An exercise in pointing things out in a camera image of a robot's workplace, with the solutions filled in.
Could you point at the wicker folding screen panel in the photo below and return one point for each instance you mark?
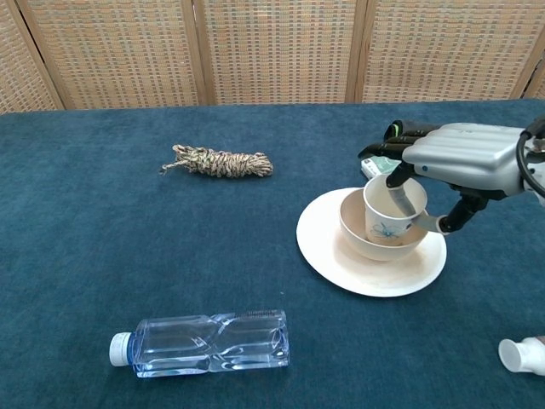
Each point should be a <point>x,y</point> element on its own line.
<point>426,51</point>
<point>21,64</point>
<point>538,85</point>
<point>119,51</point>
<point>277,51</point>

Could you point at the clear plastic water bottle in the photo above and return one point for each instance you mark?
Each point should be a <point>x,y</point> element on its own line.
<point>213,345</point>

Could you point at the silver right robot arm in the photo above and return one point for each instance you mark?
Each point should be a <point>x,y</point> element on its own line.
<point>535,149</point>

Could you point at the round white plate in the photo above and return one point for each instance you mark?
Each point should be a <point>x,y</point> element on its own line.
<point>374,279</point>

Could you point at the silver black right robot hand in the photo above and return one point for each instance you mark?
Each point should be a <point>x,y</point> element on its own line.
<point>468,157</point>

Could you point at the beige bowl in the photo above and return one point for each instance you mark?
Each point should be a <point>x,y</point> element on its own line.
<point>383,252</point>

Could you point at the blue felt table mat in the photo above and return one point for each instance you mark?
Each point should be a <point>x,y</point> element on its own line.
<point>85,255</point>

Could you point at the small green tissue pack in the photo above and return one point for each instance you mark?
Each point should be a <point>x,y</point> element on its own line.
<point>376,167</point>

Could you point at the white paper cup blue flower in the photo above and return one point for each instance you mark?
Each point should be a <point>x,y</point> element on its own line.
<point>383,232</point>

